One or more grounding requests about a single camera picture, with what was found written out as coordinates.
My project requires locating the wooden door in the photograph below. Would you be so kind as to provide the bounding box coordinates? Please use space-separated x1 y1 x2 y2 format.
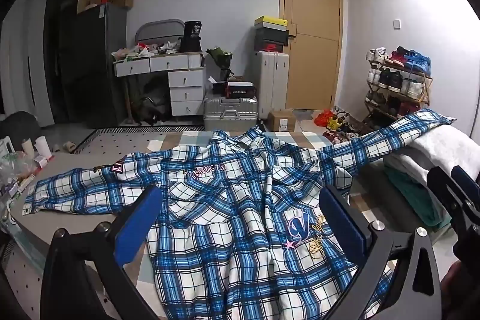
279 0 344 111

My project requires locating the grey arched panel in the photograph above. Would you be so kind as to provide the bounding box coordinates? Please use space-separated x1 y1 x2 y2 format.
135 19 185 43

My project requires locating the black paper bag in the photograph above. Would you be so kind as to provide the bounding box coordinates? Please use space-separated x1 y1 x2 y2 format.
180 20 204 52

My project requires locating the checkered bed sheet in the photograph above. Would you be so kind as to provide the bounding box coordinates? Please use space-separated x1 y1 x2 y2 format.
11 130 413 320

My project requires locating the white wardrobe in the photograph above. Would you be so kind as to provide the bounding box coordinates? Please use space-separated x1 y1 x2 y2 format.
0 0 53 129

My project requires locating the pale folded garment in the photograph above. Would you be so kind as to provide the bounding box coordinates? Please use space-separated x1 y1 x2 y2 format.
407 125 480 186

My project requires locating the flower bouquet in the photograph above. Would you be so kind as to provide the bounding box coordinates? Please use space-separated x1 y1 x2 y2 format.
205 46 235 81

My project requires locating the red plastic bag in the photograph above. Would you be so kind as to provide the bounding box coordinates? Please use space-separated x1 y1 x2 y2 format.
314 110 334 126

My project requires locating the pile of desk clutter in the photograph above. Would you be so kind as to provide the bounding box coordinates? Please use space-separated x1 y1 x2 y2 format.
113 40 181 62

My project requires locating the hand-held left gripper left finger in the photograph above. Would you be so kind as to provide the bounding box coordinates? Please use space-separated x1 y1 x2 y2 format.
40 186 163 320

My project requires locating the grey sleeve arm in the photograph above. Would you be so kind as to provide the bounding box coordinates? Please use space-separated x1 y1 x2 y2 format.
382 151 432 179

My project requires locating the black chair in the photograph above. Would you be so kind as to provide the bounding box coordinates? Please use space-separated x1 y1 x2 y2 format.
0 111 42 156

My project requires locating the pile of small packets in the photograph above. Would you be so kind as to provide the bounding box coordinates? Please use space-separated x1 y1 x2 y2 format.
0 151 49 201

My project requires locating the dark tall cabinet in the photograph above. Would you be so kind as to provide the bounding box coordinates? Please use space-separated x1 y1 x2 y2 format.
45 3 128 127

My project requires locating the red logo shoe box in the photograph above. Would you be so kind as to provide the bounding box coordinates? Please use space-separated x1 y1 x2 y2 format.
255 40 288 52

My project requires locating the green folded garment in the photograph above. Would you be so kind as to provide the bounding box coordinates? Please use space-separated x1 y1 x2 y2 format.
386 170 451 231

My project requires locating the plain black shoe box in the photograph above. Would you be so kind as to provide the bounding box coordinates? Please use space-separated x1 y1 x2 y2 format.
254 26 289 42

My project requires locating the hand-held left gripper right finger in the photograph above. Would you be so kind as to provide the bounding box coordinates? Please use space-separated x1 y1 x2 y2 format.
319 185 443 320

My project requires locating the white desk with drawers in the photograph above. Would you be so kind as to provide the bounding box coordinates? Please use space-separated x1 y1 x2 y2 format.
113 52 206 116

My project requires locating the blue plaid shirt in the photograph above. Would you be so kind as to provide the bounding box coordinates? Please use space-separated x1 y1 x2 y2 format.
22 109 456 320

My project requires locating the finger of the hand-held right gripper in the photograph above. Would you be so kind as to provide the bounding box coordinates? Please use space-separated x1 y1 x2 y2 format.
427 166 469 229
451 166 480 216

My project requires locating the yellow lid shoe box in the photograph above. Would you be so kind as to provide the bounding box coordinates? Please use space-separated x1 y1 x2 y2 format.
254 16 289 29

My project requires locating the silver suitcase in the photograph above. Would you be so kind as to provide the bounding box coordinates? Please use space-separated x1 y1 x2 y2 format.
203 91 259 131

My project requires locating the black red shoe box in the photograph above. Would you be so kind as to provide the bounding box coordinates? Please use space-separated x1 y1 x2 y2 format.
225 81 257 99

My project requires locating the small cardboard box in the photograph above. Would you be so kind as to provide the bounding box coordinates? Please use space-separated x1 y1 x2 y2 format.
267 109 297 131

